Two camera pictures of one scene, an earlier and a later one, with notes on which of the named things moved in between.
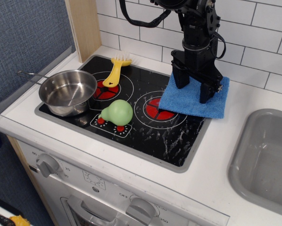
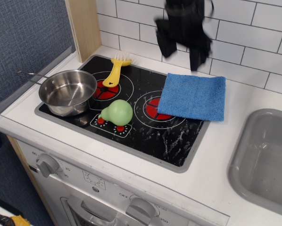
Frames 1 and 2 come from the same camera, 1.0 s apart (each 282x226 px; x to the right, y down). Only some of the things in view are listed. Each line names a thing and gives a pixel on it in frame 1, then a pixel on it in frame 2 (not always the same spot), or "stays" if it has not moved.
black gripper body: (200, 63) to (186, 18)
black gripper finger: (207, 92) to (197, 58)
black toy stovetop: (125, 116) stays
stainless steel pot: (66, 93) stays
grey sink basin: (260, 165) stays
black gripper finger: (181, 77) to (168, 46)
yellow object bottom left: (20, 221) stays
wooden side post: (83, 17) stays
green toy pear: (119, 112) stays
